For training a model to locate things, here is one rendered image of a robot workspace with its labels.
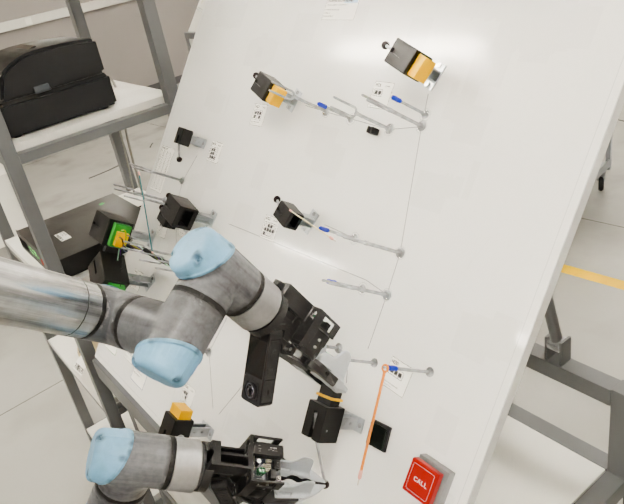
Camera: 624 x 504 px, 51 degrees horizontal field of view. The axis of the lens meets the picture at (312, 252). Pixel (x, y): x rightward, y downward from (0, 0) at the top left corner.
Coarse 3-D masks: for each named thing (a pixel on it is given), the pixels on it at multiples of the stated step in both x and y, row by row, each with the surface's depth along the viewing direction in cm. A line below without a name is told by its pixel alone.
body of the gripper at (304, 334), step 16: (288, 288) 92; (288, 304) 93; (304, 304) 95; (272, 320) 89; (288, 320) 94; (304, 320) 95; (320, 320) 95; (288, 336) 94; (304, 336) 93; (320, 336) 97; (288, 352) 93; (304, 352) 94; (304, 368) 95
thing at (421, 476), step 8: (416, 464) 94; (424, 464) 93; (408, 472) 94; (416, 472) 93; (424, 472) 92; (432, 472) 91; (440, 472) 92; (408, 480) 94; (416, 480) 93; (424, 480) 92; (432, 480) 91; (440, 480) 91; (408, 488) 94; (416, 488) 93; (424, 488) 92; (432, 488) 91; (416, 496) 93; (424, 496) 92; (432, 496) 91
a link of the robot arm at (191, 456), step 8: (176, 440) 97; (184, 440) 95; (192, 440) 96; (200, 440) 97; (184, 448) 93; (192, 448) 94; (200, 448) 95; (176, 456) 99; (184, 456) 93; (192, 456) 93; (200, 456) 94; (176, 464) 92; (184, 464) 92; (192, 464) 93; (200, 464) 93; (176, 472) 92; (184, 472) 92; (192, 472) 92; (200, 472) 93; (176, 480) 92; (184, 480) 92; (192, 480) 93; (200, 480) 94; (168, 488) 93; (176, 488) 93; (184, 488) 93; (192, 488) 93
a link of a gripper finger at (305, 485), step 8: (280, 488) 99; (288, 488) 100; (296, 488) 100; (304, 488) 101; (312, 488) 101; (320, 488) 104; (280, 496) 100; (288, 496) 101; (296, 496) 101; (304, 496) 102
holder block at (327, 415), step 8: (312, 400) 103; (312, 408) 103; (320, 408) 102; (328, 408) 101; (336, 408) 102; (344, 408) 103; (312, 416) 102; (320, 416) 101; (328, 416) 101; (336, 416) 102; (304, 424) 103; (312, 424) 103; (320, 424) 101; (328, 424) 101; (336, 424) 102; (304, 432) 103; (312, 432) 103; (320, 432) 101; (328, 432) 102; (336, 432) 103; (320, 440) 101; (328, 440) 102; (336, 440) 103
